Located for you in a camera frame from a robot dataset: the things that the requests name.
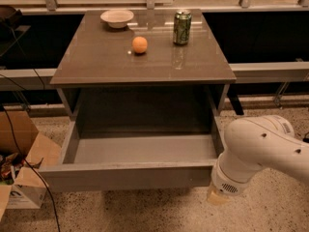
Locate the orange fruit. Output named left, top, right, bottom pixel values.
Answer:
left=132, top=37, right=148, bottom=54

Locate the white bowl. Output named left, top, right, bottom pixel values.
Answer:
left=100, top=10, right=134, bottom=29

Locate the black equipment at left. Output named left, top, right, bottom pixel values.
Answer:
left=0, top=5, right=30, bottom=57

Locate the grey top drawer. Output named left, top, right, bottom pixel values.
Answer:
left=40, top=86, right=223, bottom=191

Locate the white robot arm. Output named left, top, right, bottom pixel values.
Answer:
left=207, top=115, right=309, bottom=205

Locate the cardboard box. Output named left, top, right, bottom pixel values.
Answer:
left=0, top=111, right=61, bottom=218

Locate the green soda can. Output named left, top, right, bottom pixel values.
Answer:
left=173, top=10, right=192, bottom=45

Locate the black cable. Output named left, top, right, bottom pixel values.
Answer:
left=0, top=103, right=62, bottom=232

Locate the grey drawer cabinet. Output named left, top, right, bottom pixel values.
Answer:
left=50, top=9, right=236, bottom=116

